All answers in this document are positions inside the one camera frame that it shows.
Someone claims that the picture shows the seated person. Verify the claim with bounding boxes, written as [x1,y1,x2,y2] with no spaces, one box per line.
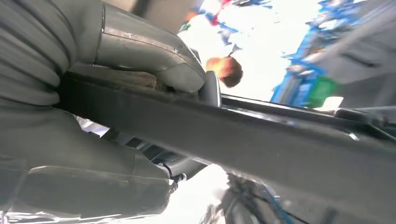
[205,56,244,88]

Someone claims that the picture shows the blue crate rack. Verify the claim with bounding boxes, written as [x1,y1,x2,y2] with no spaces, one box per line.
[270,0,372,107]

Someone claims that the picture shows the green plastic crate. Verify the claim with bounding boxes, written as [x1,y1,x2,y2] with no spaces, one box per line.
[306,76,341,109]

